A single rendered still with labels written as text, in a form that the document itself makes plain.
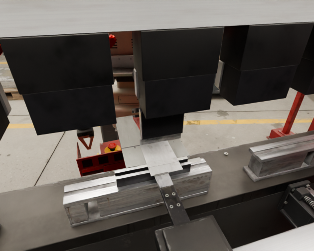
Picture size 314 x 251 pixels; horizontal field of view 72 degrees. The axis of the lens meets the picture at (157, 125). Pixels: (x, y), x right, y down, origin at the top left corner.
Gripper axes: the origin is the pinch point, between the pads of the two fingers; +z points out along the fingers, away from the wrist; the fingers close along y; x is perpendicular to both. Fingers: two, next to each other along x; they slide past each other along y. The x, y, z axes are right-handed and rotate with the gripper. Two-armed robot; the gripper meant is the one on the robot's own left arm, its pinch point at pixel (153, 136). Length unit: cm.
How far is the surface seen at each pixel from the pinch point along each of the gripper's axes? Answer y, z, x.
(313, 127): 84, 10, 20
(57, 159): -61, 29, 159
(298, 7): 23.5, -23.5, -30.2
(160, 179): -2.4, 8.8, -13.3
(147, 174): -4.9, 8.0, -9.9
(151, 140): -3.5, -0.9, -13.2
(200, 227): 0.2, 13.8, -28.5
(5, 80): -139, -73, 290
